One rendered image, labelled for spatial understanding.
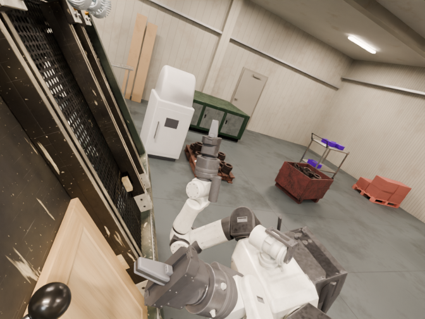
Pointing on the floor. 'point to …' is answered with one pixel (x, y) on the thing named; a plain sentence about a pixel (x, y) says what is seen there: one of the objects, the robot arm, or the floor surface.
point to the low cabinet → (200, 106)
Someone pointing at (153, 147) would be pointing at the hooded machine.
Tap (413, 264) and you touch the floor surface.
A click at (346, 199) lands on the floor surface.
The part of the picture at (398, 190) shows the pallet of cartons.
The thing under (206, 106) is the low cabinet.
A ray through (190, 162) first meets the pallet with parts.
